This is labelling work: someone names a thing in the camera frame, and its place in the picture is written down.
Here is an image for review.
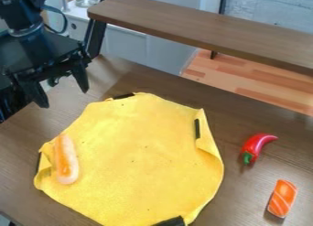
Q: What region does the red toy pepper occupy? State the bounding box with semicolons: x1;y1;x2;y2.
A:
239;133;279;167

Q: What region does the white cabinet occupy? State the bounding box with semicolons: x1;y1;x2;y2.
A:
59;0;198;77

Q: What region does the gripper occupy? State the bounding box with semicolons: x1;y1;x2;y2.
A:
0;29;93;109

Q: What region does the wooden bench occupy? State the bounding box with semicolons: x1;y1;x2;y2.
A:
82;0;313;75

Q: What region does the yellow cloth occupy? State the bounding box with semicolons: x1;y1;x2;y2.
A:
33;91;225;226

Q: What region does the orange toy hot dog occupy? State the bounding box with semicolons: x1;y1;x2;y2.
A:
52;133;81;186

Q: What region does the orange toy salmon sushi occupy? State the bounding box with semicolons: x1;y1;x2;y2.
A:
266;178;300;219

